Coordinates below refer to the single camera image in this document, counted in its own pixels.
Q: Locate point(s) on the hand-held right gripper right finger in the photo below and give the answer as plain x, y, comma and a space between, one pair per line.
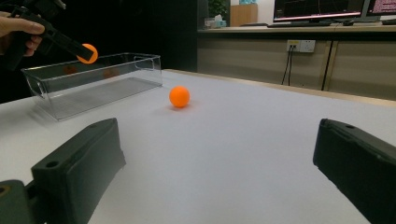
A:
358, 169

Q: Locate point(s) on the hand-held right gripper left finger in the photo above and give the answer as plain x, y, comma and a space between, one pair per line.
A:
81, 168

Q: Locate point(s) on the orange table tennis ball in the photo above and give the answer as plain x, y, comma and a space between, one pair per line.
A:
179, 96
91, 48

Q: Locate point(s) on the clear plastic bin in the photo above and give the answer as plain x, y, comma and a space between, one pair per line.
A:
93, 93

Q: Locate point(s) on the white table cover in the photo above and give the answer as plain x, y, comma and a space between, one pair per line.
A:
218, 155

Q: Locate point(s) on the black computer mouse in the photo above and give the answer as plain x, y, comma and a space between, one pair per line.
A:
348, 22

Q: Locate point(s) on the tissue box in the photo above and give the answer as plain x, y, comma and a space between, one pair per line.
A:
216, 22

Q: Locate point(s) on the black keyboard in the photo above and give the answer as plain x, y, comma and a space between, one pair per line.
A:
389, 21

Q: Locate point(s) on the green potted plant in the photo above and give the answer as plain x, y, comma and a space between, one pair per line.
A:
218, 6

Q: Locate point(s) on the long wooden desk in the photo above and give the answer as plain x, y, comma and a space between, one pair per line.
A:
249, 56

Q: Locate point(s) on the monitor with pale screen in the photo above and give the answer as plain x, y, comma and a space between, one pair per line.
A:
384, 6

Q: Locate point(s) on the monitor with dark screen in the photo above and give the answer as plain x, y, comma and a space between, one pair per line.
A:
317, 7

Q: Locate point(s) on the wooden cabinet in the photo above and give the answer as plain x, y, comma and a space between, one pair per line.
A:
244, 15

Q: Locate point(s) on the white wall socket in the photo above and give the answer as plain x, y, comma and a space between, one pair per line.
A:
306, 46

